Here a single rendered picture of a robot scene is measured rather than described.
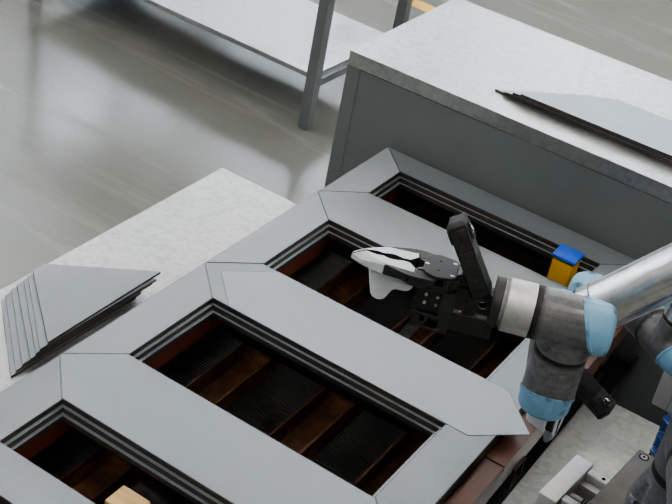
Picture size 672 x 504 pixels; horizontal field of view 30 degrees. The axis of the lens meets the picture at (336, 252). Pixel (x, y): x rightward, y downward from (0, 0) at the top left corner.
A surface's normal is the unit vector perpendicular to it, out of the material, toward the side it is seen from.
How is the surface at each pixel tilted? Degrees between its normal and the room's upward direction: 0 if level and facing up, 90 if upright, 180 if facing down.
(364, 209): 0
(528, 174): 90
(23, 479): 0
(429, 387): 0
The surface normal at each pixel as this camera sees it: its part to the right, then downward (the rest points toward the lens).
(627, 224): -0.54, 0.38
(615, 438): 0.17, -0.83
